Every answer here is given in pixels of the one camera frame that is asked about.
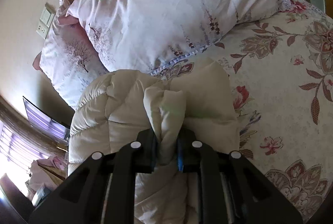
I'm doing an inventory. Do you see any floral bed sheet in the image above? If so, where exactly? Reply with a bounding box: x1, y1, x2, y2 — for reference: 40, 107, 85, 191
153, 0, 333, 224

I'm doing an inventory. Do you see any flat screen television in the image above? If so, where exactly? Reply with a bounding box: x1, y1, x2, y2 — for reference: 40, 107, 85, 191
22, 95, 71, 148

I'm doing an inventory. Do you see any pink cloth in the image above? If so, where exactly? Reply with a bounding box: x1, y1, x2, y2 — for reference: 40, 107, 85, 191
25, 156, 68, 202

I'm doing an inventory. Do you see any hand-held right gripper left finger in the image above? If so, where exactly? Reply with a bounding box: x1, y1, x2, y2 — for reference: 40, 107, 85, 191
29, 128, 158, 224

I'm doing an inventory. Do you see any white wall switch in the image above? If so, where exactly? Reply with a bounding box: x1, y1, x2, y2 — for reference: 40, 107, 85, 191
41, 3, 57, 27

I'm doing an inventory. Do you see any pink floral pillow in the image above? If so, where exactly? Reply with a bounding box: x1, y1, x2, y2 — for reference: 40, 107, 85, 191
32, 0, 116, 111
65, 0, 279, 76

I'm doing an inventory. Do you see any beige quilted down jacket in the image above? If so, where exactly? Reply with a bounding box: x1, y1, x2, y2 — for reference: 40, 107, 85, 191
67, 59, 241, 224

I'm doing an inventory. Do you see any white wall socket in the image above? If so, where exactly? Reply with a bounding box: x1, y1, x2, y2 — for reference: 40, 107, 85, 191
36, 19, 52, 39

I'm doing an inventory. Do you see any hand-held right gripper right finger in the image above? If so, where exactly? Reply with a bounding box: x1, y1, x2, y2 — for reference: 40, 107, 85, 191
177, 129, 303, 224

